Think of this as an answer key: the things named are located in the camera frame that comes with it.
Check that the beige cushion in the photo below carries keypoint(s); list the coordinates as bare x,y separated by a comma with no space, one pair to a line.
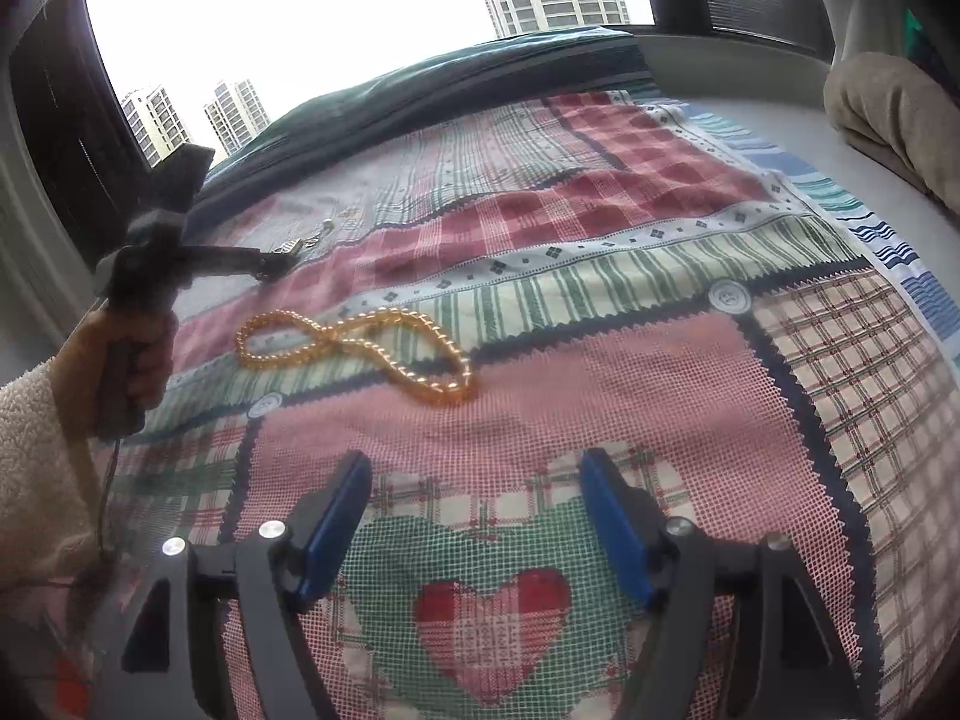
892,120

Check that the person's left hand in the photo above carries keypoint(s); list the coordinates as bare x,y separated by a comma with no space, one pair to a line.
154,360

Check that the green cloth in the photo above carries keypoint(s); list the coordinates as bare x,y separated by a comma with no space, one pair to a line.
926,41

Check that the dark teal quilt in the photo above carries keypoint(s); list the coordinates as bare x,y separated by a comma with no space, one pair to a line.
450,82

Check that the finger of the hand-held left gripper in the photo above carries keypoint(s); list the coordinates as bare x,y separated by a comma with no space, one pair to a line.
232,260

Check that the patchwork plaid blanket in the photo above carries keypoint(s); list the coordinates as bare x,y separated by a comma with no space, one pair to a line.
675,360

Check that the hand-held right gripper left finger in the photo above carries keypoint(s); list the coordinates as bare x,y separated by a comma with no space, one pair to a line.
330,532

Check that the window pane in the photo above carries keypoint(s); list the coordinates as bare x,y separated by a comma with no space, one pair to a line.
300,15

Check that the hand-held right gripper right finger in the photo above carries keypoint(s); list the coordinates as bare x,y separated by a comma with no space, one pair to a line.
615,529

